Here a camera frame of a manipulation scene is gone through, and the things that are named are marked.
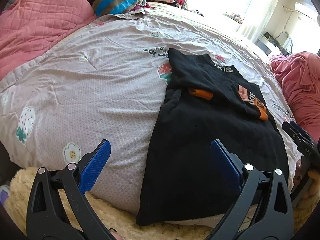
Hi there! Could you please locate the white side table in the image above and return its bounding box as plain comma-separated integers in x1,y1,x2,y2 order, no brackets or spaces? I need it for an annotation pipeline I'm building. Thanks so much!
256,31,294,56

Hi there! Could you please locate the red garment behind pillow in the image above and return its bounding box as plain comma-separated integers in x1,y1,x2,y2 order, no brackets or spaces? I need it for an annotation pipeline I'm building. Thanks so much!
133,3,155,11

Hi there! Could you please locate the right hand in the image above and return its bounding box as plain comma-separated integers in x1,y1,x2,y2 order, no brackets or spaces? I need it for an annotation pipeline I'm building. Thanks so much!
292,159,320,201

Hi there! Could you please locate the pink quilted pillow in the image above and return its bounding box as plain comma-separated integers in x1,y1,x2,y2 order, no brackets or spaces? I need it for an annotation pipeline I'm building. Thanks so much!
1,0,97,78

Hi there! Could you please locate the white sheer curtain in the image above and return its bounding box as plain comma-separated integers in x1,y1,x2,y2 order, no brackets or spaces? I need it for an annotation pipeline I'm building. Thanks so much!
238,0,279,43

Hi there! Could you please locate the strawberry print duvet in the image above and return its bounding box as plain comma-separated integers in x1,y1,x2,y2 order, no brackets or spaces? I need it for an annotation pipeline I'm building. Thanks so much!
1,5,301,217

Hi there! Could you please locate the black sweater with orange patches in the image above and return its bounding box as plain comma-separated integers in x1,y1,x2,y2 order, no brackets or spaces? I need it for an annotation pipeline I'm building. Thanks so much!
136,48,289,226

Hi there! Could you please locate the cream fluffy rug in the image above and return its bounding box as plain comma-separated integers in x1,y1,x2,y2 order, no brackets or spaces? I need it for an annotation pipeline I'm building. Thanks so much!
4,167,319,239

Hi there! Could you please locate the pink crumpled blanket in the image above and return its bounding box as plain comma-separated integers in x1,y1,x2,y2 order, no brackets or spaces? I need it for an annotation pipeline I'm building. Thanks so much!
268,51,319,141

